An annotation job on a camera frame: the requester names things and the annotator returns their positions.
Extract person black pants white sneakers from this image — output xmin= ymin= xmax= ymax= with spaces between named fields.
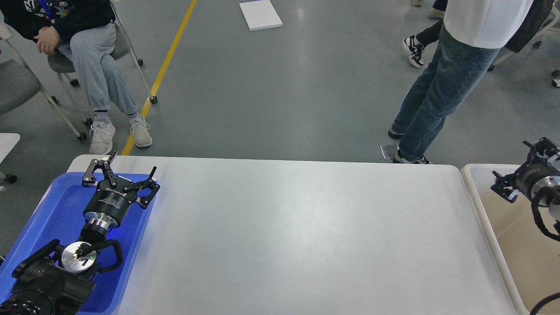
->
xmin=402 ymin=20 xmax=443 ymax=68

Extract grey chair at left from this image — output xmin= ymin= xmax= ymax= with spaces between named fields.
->
xmin=0 ymin=22 xmax=88 ymax=141

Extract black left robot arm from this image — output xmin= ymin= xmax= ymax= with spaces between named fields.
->
xmin=1 ymin=152 xmax=160 ymax=315

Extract chair base at right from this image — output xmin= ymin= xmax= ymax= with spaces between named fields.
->
xmin=486 ymin=4 xmax=560 ymax=88

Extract seated person grey pants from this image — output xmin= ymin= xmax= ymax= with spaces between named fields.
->
xmin=0 ymin=0 xmax=153 ymax=155

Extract grey chair with castors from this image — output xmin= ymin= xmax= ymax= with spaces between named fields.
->
xmin=47 ymin=0 xmax=158 ymax=127

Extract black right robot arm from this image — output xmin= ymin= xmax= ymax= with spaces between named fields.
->
xmin=488 ymin=137 xmax=559 ymax=315

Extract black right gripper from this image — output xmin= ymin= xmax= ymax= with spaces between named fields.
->
xmin=490 ymin=137 xmax=560 ymax=203

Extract white side table corner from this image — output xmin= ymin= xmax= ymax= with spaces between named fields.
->
xmin=0 ymin=133 xmax=21 ymax=163

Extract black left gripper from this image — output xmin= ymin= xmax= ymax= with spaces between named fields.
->
xmin=82 ymin=150 xmax=160 ymax=229

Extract black castor under side table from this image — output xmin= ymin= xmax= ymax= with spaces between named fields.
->
xmin=4 ymin=174 xmax=18 ymax=184

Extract beige plastic bin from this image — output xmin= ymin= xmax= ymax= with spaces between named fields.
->
xmin=462 ymin=164 xmax=560 ymax=315

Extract person in tan shoes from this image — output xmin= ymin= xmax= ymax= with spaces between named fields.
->
xmin=411 ymin=0 xmax=448 ymax=19

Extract blue plastic tray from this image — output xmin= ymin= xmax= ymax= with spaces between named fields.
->
xmin=0 ymin=173 xmax=153 ymax=315

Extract white flat box on floor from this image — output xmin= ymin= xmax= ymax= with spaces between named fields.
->
xmin=239 ymin=0 xmax=283 ymax=31

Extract person white shirt jeans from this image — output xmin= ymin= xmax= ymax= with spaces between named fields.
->
xmin=388 ymin=0 xmax=553 ymax=164

